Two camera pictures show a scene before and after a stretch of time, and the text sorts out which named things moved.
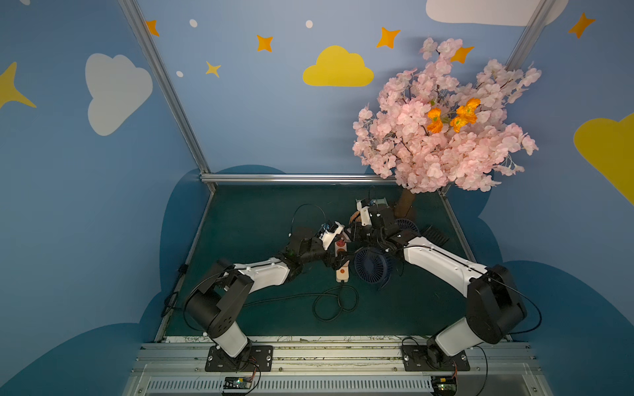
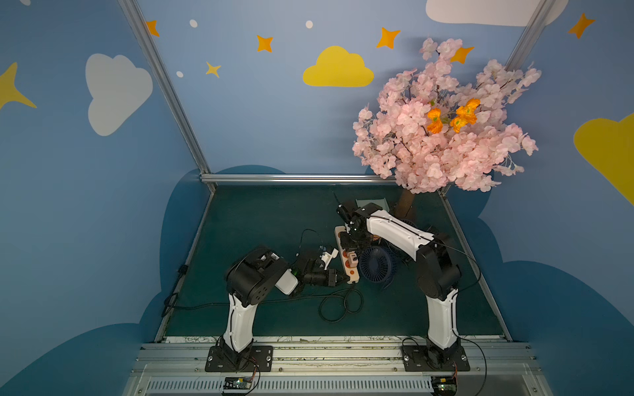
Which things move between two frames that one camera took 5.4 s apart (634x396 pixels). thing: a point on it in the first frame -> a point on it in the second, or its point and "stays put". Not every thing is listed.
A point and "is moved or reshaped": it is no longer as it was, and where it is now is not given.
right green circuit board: x=444 y=385 stays put
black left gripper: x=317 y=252 -> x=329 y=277
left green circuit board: x=237 y=383 stays put
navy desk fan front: x=372 y=265 stays put
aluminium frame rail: x=296 y=178 stays put
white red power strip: x=342 y=274 is moved or reshaped
